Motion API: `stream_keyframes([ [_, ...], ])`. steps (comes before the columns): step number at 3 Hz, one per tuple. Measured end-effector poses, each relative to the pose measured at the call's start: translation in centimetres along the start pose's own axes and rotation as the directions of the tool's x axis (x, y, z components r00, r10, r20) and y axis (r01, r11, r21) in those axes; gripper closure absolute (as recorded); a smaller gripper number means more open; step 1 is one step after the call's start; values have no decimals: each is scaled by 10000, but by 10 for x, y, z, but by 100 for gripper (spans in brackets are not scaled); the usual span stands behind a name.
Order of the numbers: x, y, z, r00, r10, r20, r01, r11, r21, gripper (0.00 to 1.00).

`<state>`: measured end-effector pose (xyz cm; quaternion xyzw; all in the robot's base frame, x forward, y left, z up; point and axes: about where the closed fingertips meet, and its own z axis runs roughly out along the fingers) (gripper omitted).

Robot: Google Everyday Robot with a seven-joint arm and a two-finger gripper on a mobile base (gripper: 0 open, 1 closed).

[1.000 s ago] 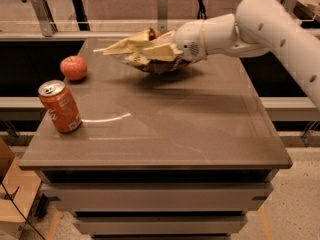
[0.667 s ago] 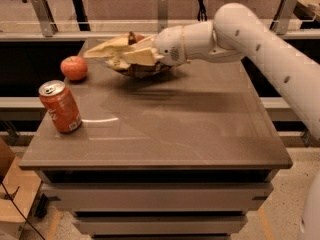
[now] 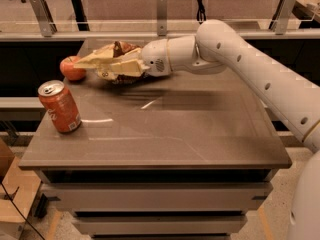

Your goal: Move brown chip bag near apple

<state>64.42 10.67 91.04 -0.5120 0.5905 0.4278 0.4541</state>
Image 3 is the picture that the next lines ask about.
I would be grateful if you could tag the brown chip bag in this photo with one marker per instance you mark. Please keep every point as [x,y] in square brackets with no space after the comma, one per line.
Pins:
[119,48]

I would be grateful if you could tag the orange soda can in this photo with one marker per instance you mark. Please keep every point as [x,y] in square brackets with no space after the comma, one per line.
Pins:
[60,105]

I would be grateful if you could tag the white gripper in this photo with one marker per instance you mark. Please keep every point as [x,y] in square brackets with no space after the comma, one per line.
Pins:
[154,58]

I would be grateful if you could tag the red apple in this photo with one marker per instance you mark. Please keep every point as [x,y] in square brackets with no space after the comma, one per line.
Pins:
[69,71]

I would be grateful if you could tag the metal rail bracket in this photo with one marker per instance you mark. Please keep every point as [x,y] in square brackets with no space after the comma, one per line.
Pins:
[44,17]
[279,23]
[161,6]

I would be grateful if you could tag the right metal rail bracket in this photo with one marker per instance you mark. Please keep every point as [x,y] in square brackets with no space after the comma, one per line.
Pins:
[279,23]

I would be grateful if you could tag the middle metal rail bracket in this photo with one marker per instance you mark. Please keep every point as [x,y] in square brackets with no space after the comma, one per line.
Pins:
[161,6]

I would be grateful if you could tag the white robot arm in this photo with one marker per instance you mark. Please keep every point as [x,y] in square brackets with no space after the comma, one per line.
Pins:
[216,46]

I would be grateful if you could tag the left metal rail bracket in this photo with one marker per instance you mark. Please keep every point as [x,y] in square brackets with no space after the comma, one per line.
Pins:
[44,17]

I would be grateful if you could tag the black table leg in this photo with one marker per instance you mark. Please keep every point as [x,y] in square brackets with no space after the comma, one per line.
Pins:
[80,15]

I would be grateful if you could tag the cardboard box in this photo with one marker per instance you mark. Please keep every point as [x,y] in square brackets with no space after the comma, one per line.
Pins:
[18,189]

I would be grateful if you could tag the grey drawer cabinet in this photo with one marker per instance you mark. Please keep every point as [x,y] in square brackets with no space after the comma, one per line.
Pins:
[183,157]

